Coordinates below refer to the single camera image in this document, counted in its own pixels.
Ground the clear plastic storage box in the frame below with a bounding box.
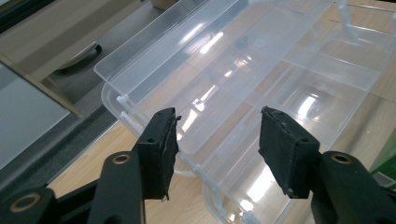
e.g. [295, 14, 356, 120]
[93, 0, 396, 224]
[130, 0, 394, 157]

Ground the green and white carton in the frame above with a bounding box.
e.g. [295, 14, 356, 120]
[368, 129, 396, 190]

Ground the black horizontal frame bar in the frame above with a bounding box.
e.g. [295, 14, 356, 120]
[0, 0, 57, 34]

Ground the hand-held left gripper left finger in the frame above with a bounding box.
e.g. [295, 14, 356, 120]
[87, 106, 180, 224]

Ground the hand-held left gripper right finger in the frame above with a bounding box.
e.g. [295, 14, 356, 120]
[258, 105, 396, 224]

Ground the drawer with black handle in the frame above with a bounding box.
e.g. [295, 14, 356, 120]
[0, 0, 181, 117]

